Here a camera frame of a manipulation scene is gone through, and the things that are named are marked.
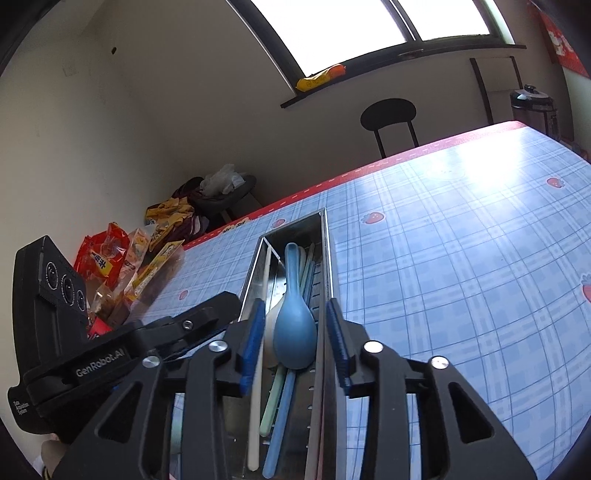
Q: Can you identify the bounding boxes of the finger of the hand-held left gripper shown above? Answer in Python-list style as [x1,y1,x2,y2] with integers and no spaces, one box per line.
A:
[147,292,242,363]

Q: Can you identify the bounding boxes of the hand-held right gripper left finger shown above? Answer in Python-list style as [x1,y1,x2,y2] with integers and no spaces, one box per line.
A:
[55,298,269,480]

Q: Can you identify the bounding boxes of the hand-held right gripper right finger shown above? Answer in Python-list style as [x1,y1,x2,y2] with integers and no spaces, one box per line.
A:
[324,298,539,480]

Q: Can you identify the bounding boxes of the beige spoon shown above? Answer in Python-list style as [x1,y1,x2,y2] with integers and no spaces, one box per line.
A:
[267,277,290,370]

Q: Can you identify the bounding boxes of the green chopstick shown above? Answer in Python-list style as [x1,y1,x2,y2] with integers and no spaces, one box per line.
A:
[259,243,316,437]

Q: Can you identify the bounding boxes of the white chopstick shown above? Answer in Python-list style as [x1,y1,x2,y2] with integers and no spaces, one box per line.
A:
[247,248,274,472]

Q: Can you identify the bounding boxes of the light blue spoon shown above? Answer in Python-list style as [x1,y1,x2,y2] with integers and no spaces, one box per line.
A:
[262,258,319,479]

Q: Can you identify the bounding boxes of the stainless steel utensil tray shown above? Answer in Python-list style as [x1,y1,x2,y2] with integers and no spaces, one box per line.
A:
[238,208,345,480]

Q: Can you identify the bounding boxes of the person's left hand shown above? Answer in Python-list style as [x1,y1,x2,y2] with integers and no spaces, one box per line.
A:
[41,436,77,480]

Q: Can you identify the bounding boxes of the snack jar red label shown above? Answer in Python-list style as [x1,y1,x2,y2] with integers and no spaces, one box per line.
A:
[85,286,133,340]

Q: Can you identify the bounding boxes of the snack tray yellow label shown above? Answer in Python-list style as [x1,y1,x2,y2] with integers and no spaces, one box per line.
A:
[124,240,187,319]

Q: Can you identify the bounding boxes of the red snack bag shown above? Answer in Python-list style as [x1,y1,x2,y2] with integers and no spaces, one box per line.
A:
[74,222,131,288]

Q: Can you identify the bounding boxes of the yellow snack bags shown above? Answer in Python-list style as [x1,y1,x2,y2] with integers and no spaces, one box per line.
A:
[145,196,195,228]

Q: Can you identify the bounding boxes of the blue plaid tablecloth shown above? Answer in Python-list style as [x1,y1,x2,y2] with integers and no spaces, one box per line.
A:
[139,124,591,480]

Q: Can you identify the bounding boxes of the white plastic bag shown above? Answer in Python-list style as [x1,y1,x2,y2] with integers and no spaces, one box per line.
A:
[199,164,246,197]

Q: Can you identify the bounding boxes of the black round chair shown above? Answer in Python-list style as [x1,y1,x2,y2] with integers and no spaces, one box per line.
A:
[360,98,420,160]

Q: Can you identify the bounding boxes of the yellow packet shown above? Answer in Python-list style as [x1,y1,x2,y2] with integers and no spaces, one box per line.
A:
[296,65,347,92]

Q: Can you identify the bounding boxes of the dark window sill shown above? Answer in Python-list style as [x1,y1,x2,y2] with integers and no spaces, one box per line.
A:
[280,43,528,110]

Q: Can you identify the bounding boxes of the steel pressure cooker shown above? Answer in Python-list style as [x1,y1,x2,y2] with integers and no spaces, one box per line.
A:
[510,83,561,140]

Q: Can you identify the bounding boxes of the window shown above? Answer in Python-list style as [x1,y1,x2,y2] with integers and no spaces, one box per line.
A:
[226,0,516,89]

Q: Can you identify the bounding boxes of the white refrigerator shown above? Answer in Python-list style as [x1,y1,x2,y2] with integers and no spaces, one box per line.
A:
[564,69,591,160]

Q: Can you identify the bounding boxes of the red printed cloth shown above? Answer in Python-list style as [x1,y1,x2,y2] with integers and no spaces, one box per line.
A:
[538,0,591,80]

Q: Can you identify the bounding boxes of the black folded frame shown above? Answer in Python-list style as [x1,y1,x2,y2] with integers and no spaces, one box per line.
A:
[469,56,523,126]

